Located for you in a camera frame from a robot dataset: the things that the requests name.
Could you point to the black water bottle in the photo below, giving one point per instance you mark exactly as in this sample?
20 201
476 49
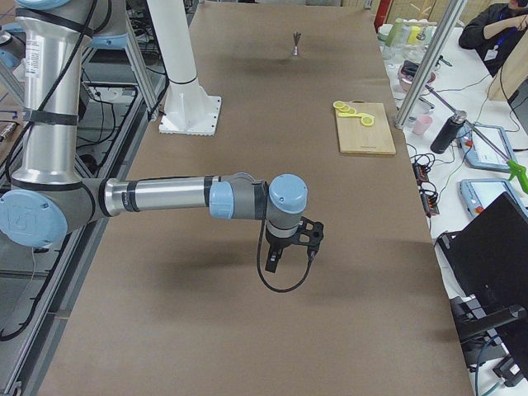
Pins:
448 132

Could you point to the teach pendant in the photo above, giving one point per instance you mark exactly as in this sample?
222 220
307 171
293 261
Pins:
478 194
478 154

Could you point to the yellow plastic knife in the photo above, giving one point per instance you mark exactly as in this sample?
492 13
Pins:
359 115

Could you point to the teach pendant lower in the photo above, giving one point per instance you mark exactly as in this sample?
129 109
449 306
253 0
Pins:
478 194

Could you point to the steel double jigger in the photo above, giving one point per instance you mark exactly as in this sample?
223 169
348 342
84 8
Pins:
296 39

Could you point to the black monitor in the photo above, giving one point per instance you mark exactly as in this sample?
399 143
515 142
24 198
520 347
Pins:
489 261

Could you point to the teach pendant upper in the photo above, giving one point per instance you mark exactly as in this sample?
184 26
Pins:
478 154

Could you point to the green cup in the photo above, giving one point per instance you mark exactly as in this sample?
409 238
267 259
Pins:
395 32

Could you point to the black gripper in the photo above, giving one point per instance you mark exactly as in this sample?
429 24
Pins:
276 245

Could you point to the bamboo cutting board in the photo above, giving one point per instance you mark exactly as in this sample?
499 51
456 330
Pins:
355 138

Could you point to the white camera mast base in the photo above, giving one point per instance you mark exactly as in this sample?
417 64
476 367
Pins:
188 109

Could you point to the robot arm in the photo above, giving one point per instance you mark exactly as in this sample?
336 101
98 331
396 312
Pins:
48 198

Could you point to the yellow cup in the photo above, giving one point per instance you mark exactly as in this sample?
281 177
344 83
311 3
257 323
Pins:
414 32

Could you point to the lemon slice front top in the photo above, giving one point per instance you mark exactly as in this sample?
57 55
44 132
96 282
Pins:
367 121

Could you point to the pink cup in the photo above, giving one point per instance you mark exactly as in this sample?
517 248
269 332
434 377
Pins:
422 124

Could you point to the seated person in black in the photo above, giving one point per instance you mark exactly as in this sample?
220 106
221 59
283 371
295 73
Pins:
495 32

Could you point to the aluminium frame post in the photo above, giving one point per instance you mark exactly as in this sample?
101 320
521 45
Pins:
438 41

